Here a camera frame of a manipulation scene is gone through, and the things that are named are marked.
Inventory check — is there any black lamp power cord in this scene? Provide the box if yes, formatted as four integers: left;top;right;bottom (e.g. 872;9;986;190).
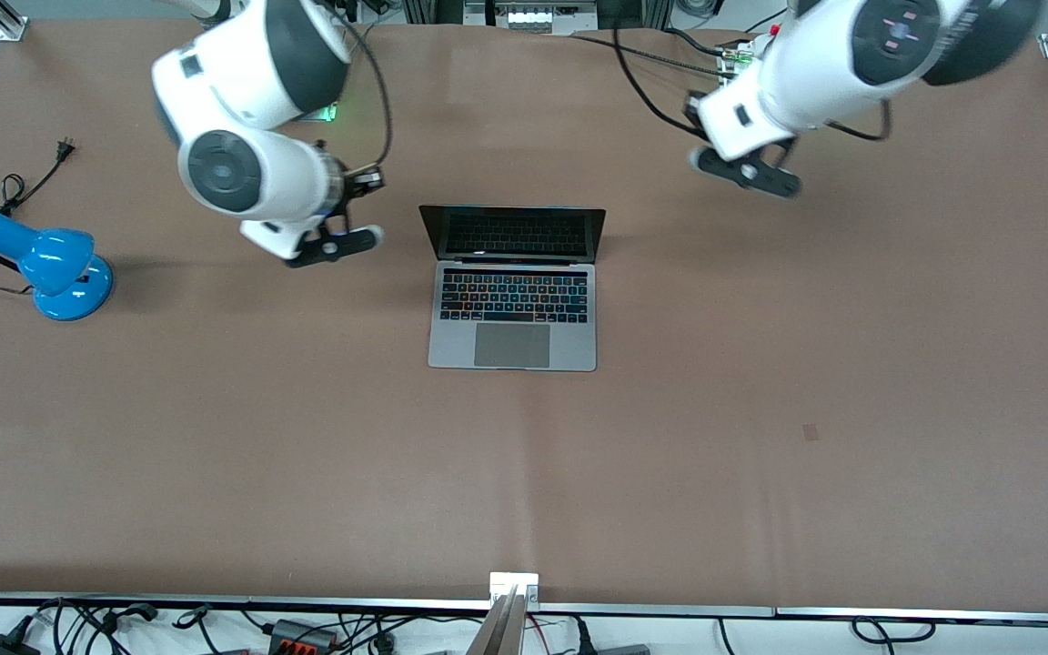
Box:
0;136;77;297

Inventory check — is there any thick black braided cable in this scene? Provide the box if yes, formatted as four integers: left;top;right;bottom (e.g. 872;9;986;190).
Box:
569;34;725;76

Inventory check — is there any silver grey laptop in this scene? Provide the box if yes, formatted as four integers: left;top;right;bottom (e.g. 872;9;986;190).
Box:
418;205;607;372

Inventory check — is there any black cable loop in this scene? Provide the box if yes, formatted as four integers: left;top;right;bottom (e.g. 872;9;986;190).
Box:
851;616;936;645

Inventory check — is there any aluminium table edge rail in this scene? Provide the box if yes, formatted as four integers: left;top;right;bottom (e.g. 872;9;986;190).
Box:
0;593;1048;629

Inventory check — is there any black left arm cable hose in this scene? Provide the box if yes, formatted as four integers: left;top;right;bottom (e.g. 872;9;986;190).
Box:
613;25;893;144

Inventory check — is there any brown table cover mat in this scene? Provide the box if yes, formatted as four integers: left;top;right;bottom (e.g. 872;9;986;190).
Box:
0;18;1048;609

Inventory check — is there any thin black cable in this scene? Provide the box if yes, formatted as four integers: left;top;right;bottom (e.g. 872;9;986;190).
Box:
665;27;727;57

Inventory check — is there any black cable connector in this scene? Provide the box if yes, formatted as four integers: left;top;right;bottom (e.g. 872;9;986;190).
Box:
101;602;159;629

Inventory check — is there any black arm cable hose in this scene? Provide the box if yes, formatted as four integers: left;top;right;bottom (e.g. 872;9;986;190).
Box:
613;25;893;144
342;14;393;178

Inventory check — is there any small silver mounting bracket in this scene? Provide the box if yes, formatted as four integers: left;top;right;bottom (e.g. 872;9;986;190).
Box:
489;571;540;609

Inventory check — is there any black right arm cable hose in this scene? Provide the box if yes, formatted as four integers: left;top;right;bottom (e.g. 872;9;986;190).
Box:
342;14;393;178

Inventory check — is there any grey electrical box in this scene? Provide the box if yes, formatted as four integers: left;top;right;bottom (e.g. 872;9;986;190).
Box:
463;0;600;35

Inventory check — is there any orange black connector box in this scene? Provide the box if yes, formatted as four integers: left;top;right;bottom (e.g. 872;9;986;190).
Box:
267;619;340;652

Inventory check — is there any grey metal bar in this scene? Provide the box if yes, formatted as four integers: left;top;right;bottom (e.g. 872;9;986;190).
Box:
465;587;529;655

